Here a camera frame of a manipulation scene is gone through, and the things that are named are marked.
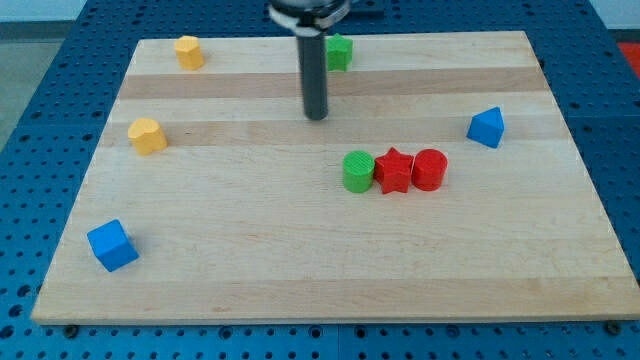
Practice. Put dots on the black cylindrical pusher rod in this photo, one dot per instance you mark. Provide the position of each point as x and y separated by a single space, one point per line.
313 75

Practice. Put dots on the silver robot tool flange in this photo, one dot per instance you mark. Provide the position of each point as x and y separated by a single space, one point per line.
308 17

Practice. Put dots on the green star block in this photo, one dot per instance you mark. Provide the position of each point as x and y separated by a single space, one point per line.
339 52

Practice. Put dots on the red star block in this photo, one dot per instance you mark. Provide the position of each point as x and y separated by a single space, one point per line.
393 171

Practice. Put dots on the yellow hexagon block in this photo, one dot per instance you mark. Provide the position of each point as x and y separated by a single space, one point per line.
188 53

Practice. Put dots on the green cylinder block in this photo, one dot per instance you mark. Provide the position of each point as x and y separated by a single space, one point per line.
358 168

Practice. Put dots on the red cylinder block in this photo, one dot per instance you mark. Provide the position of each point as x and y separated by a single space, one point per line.
429 169

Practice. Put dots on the yellow heart block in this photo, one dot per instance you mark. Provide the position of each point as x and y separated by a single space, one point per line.
146 136

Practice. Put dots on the wooden board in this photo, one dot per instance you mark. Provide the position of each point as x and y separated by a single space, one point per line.
243 218

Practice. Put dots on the blue cube block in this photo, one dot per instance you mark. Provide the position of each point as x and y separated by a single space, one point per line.
111 245

